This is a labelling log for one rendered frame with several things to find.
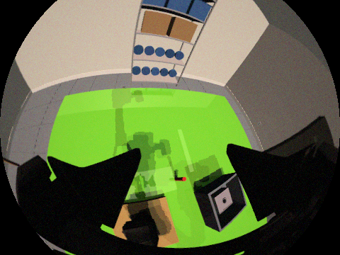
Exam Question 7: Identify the pale pink plate with hole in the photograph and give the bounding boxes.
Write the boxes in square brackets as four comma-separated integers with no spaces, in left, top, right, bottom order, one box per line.
[210,187,232,215]

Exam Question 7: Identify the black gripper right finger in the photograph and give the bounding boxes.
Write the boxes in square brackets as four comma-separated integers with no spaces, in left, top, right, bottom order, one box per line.
[226,142,317,221]

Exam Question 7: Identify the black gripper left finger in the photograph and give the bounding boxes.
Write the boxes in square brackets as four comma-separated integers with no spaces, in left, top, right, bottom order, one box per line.
[47,148,142,229]

